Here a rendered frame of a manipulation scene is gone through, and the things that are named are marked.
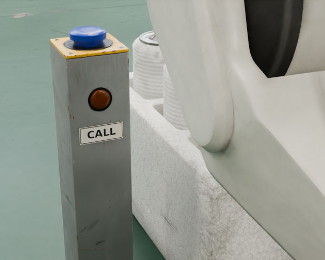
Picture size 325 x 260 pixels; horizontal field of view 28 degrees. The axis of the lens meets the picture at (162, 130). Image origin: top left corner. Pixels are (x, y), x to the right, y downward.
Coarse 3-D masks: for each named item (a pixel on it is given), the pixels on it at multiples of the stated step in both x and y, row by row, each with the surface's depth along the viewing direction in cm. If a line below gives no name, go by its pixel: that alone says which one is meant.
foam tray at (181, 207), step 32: (160, 128) 83; (160, 160) 83; (192, 160) 74; (160, 192) 85; (192, 192) 75; (224, 192) 70; (160, 224) 87; (192, 224) 76; (224, 224) 72; (256, 224) 74; (192, 256) 78; (224, 256) 74; (256, 256) 76; (288, 256) 78
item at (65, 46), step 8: (56, 40) 72; (64, 40) 72; (104, 40) 71; (112, 40) 72; (56, 48) 70; (64, 48) 69; (72, 48) 69; (80, 48) 69; (88, 48) 69; (96, 48) 69; (104, 48) 69; (112, 48) 69; (120, 48) 69; (128, 48) 69; (64, 56) 67; (72, 56) 67; (80, 56) 67
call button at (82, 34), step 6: (72, 30) 70; (78, 30) 69; (84, 30) 69; (90, 30) 69; (96, 30) 69; (102, 30) 70; (72, 36) 69; (78, 36) 68; (84, 36) 68; (90, 36) 68; (96, 36) 68; (102, 36) 69; (78, 42) 69; (84, 42) 69; (90, 42) 69; (96, 42) 69; (102, 42) 70
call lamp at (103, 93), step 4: (96, 92) 69; (100, 92) 69; (104, 92) 69; (92, 96) 69; (96, 96) 69; (100, 96) 69; (104, 96) 69; (108, 96) 70; (92, 100) 69; (96, 100) 69; (100, 100) 69; (104, 100) 70; (108, 100) 70; (92, 104) 69; (96, 104) 69; (100, 104) 70; (104, 104) 70; (96, 108) 70; (100, 108) 70
